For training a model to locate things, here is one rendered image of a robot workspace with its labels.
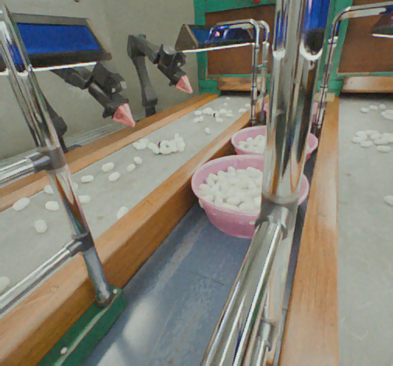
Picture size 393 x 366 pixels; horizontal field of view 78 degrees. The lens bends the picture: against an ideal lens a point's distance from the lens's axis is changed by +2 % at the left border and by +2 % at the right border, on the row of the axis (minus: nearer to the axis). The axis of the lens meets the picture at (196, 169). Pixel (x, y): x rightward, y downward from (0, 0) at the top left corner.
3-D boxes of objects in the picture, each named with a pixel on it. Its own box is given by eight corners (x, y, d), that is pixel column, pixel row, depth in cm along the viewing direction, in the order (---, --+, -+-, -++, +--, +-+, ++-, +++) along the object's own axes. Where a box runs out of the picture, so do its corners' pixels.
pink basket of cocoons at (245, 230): (174, 229, 57) (170, 195, 53) (217, 176, 78) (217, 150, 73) (294, 267, 45) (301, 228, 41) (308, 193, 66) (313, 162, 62)
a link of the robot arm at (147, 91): (158, 102, 141) (142, 43, 134) (147, 104, 138) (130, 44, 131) (154, 104, 147) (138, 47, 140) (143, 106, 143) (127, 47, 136)
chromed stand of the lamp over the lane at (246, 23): (211, 138, 109) (207, 23, 88) (227, 126, 124) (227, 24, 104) (253, 143, 100) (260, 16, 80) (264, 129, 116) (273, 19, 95)
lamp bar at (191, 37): (174, 51, 77) (171, 25, 74) (238, 44, 125) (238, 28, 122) (196, 50, 73) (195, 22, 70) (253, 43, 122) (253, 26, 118)
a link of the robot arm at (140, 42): (168, 49, 117) (140, 31, 134) (151, 51, 112) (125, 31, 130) (168, 74, 125) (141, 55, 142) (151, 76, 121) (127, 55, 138)
